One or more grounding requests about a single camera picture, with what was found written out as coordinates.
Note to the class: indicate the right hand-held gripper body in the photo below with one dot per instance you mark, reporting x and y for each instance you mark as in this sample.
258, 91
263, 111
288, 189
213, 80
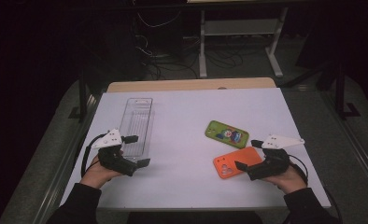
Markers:
274, 163

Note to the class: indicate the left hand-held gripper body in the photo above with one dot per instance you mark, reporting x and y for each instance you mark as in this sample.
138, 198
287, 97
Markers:
112, 157

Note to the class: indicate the orange phone case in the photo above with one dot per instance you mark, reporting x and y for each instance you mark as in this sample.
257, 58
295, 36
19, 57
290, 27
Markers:
232, 158

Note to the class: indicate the clear plastic rack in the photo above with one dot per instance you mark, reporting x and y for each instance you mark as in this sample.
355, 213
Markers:
138, 118

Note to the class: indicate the green phone case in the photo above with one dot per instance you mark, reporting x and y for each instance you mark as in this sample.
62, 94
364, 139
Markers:
225, 133

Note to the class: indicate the person's right hand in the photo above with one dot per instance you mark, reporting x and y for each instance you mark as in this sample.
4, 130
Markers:
289, 182

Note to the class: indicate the person's left hand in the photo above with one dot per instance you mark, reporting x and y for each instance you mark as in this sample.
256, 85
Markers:
95, 175

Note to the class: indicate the black metal stand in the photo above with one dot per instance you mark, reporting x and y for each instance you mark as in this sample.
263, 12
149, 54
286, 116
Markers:
340, 93
82, 93

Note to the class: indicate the black computer tower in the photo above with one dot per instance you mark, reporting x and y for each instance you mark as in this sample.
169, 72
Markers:
163, 34

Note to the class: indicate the white metal table frame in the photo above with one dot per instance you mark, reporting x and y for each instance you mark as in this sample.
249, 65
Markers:
238, 27

